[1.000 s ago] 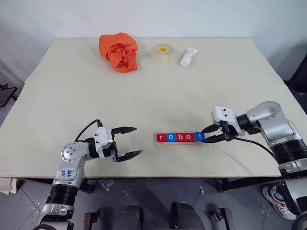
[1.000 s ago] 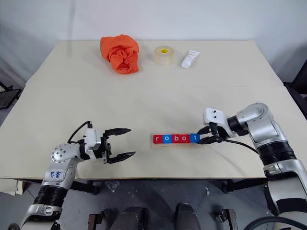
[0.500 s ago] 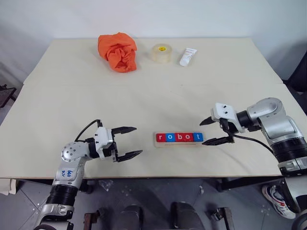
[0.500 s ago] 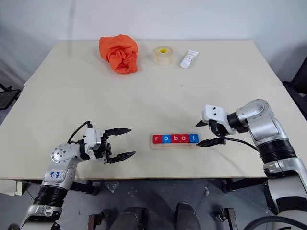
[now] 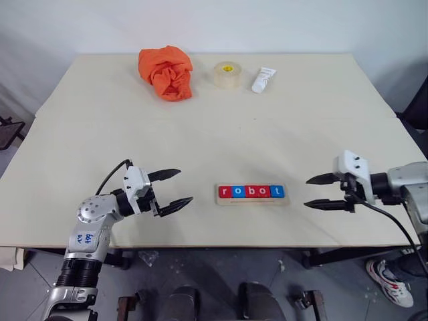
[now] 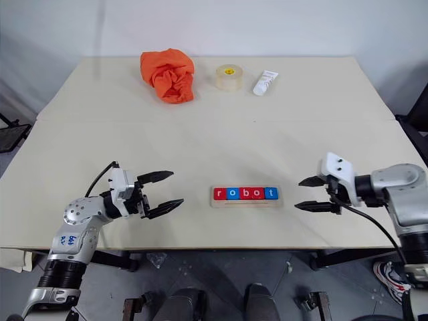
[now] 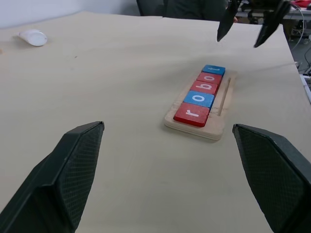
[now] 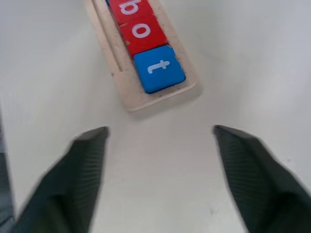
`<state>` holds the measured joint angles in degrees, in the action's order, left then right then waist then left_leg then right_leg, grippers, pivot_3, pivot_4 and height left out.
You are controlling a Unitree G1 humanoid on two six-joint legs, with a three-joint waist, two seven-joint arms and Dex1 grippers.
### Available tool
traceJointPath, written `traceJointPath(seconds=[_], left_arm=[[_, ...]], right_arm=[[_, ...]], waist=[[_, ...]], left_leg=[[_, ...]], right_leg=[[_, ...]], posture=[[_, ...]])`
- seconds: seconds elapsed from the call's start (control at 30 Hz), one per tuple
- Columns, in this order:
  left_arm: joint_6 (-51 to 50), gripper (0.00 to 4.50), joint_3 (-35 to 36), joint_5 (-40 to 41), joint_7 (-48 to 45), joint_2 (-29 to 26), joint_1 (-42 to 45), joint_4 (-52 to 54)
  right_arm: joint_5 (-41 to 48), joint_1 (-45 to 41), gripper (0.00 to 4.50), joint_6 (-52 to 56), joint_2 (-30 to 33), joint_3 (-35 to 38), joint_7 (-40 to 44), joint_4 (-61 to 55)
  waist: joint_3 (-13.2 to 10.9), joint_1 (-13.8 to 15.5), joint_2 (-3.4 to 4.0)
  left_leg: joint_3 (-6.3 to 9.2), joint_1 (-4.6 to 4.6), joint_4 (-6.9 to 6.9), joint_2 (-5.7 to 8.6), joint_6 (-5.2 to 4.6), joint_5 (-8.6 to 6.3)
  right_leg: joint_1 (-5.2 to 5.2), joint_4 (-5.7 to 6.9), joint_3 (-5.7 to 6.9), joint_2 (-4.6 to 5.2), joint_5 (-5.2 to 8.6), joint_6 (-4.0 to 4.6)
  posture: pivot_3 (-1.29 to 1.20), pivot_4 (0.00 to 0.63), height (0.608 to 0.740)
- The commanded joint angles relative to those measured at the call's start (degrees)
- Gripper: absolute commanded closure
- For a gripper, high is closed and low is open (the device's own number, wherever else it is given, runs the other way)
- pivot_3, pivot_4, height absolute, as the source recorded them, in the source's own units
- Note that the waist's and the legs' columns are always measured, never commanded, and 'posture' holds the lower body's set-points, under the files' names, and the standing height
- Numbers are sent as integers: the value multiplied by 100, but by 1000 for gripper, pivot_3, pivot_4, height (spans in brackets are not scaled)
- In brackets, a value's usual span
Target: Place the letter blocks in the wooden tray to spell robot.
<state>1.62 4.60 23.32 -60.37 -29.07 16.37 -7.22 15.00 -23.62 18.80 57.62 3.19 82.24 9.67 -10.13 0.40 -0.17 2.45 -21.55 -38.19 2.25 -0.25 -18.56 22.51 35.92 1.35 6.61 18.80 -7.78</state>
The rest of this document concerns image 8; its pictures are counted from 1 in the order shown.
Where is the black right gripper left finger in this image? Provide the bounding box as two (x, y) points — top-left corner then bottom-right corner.
(15, 126), (110, 233)

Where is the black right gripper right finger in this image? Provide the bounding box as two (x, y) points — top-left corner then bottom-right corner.
(212, 125), (311, 233)

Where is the blue letter t block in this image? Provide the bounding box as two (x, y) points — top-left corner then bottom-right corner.
(133, 45), (187, 95)

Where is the red letter o block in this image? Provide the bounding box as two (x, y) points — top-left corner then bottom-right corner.
(119, 12), (169, 58)

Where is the red letter b block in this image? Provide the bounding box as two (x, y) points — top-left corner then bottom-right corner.
(108, 0), (156, 25)

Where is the light wooden letter tray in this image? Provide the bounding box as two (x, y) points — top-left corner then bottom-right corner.
(84, 0), (198, 113)

